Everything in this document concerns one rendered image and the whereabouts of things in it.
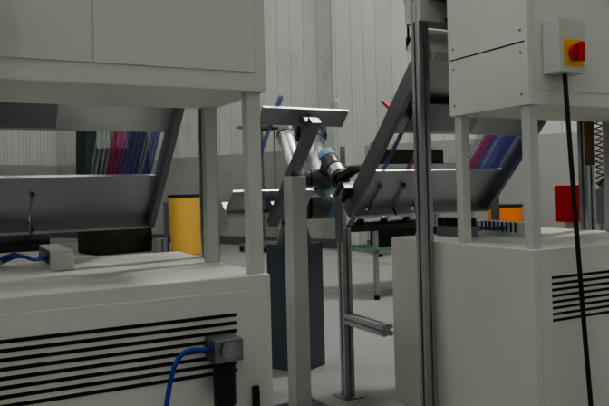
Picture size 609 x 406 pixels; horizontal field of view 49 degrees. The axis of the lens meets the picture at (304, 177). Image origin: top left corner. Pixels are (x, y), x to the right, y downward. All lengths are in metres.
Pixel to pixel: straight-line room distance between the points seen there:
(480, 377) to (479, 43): 0.95
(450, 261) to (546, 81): 0.61
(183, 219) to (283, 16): 3.10
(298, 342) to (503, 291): 0.79
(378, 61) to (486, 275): 6.68
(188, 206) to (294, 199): 6.12
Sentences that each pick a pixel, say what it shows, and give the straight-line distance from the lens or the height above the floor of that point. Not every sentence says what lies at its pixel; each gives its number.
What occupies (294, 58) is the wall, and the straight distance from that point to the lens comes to 9.24.
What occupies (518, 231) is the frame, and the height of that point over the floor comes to 0.64.
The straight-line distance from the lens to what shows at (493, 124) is 2.67.
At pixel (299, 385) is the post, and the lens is 2.44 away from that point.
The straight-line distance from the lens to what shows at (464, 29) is 2.08.
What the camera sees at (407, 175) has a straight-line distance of 2.62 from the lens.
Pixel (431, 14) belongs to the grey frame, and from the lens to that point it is 2.22.
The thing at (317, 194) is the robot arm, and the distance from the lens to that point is 3.03.
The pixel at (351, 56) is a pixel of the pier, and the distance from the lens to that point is 8.46.
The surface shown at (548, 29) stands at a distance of 1.91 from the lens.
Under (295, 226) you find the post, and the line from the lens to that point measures 2.35.
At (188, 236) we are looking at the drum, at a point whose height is 0.23.
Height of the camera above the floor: 0.80
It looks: 1 degrees up
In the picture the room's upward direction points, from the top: 1 degrees counter-clockwise
